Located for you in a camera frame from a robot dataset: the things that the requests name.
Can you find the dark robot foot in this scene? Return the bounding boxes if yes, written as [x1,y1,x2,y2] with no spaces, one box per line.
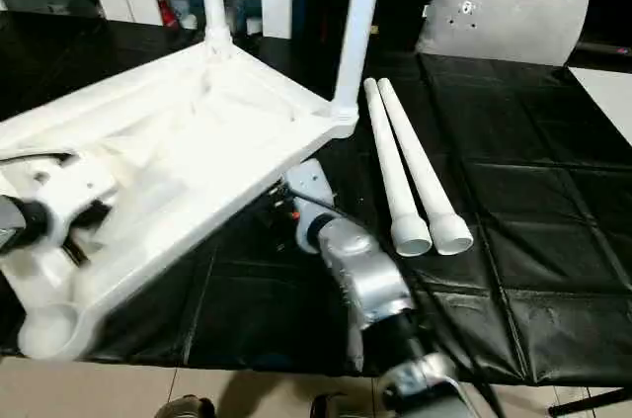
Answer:
[309,392,368,418]
[153,395,216,418]

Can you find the black stand leg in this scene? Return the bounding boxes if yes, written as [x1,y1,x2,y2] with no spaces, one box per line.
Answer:
[548,386,632,418]

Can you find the black work mat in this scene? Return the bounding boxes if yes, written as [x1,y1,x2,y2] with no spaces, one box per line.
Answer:
[0,11,632,387]

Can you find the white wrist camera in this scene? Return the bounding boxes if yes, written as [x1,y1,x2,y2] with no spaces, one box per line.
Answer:
[0,149,121,271]
[283,158,338,217]

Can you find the white plastic table top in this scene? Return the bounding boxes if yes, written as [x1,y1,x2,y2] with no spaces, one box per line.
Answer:
[0,28,360,362]

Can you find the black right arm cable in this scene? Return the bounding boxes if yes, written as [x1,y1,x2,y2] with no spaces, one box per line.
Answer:
[292,191,510,418]

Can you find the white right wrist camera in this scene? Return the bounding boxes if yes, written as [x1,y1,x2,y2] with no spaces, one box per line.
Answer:
[283,158,338,217]

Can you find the grey cushion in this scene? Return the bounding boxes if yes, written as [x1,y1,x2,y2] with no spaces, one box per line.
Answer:
[415,0,594,68]

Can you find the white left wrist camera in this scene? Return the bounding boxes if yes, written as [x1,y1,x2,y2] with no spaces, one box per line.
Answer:
[0,149,121,271]

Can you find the white flat sheet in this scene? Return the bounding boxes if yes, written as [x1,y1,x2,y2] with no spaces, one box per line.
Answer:
[571,66,632,147]

